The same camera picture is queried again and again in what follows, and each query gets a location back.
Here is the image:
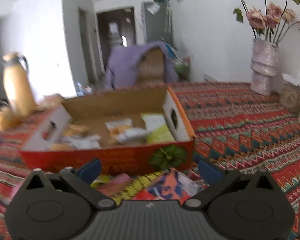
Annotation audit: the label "dark brown door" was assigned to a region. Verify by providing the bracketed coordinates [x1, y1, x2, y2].
[97, 7, 137, 65]

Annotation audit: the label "colourful printed snack packet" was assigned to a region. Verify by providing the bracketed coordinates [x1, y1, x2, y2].
[134, 169, 205, 205]

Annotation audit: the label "silver white snack packet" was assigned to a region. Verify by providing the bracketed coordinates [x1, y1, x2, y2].
[115, 127, 148, 144]

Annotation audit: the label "red cardboard box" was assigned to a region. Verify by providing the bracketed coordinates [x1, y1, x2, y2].
[19, 86, 196, 177]

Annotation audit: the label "white textured vase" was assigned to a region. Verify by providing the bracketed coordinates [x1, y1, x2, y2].
[250, 39, 279, 96]

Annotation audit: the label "purple jacket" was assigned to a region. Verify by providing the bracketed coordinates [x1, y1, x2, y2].
[105, 41, 179, 89]

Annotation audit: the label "yellow white snack packet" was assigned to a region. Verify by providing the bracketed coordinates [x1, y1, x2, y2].
[112, 171, 165, 200]

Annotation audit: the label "pink snack packet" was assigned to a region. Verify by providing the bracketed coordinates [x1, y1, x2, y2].
[100, 174, 132, 195]

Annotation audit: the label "cream thermos jug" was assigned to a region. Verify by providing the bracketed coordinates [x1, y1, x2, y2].
[2, 52, 37, 117]

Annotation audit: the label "glass jar with lid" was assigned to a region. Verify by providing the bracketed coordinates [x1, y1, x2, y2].
[280, 74, 300, 114]

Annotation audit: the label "dried pink roses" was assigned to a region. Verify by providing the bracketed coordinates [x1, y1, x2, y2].
[221, 0, 300, 43]

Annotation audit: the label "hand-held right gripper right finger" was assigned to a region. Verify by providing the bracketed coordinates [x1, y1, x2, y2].
[184, 159, 278, 211]

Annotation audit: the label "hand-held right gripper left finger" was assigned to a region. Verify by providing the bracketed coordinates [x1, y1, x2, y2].
[23, 158, 117, 211]

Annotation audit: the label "grey refrigerator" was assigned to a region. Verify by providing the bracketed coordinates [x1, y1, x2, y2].
[141, 0, 174, 47]

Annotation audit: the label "yellow-green snack packet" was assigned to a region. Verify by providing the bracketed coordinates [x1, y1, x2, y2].
[90, 175, 115, 188]
[141, 114, 177, 143]

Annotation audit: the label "wooden chair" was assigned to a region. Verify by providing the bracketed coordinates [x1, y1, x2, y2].
[135, 47, 167, 85]

